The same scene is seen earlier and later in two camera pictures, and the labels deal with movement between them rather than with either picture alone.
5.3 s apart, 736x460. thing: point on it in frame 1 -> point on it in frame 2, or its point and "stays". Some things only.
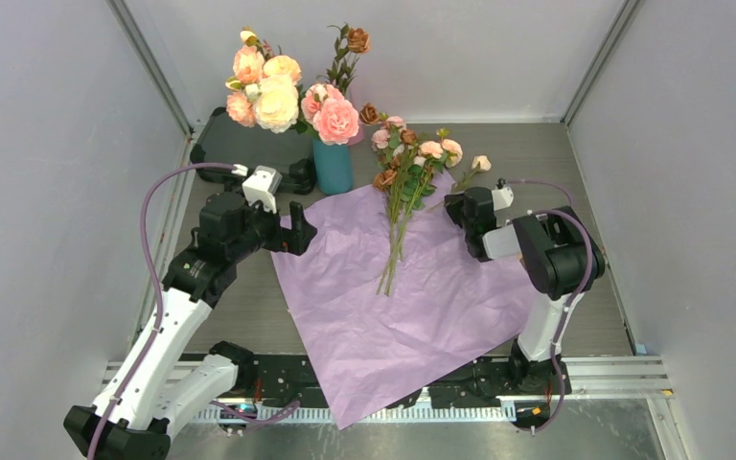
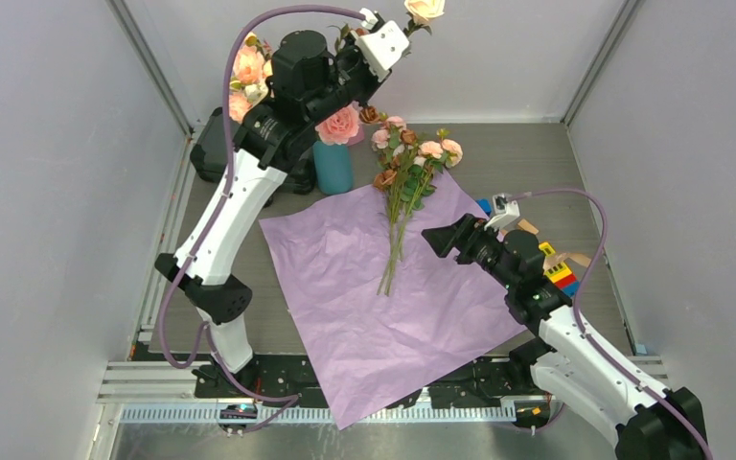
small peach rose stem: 480,164 -> 415,23
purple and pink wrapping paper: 446,312 stays
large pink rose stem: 333,118 stays
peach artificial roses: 264,91 stays
